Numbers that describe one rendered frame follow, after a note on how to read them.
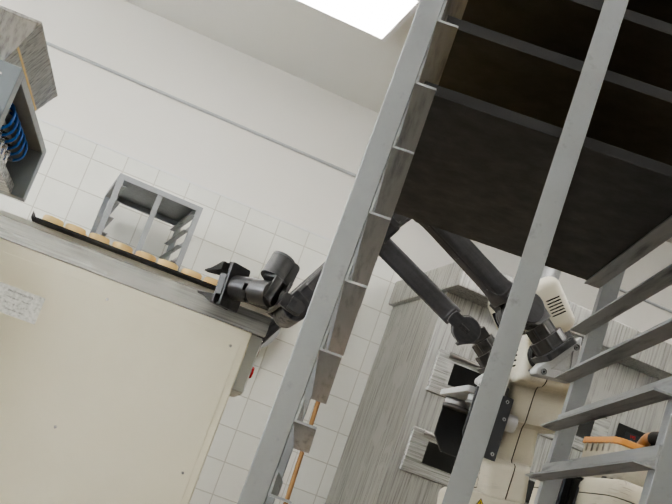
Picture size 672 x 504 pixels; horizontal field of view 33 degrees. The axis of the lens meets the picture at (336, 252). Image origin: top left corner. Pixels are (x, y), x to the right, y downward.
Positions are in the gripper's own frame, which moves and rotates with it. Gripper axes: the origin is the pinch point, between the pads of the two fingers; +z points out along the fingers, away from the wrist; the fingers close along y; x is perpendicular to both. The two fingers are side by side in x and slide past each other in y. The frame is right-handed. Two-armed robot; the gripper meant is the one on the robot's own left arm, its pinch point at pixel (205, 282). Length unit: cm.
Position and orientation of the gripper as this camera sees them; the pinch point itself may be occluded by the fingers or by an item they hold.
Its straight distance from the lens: 261.3
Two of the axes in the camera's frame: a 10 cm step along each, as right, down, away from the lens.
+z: -8.0, -1.2, 5.9
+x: 5.2, 3.4, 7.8
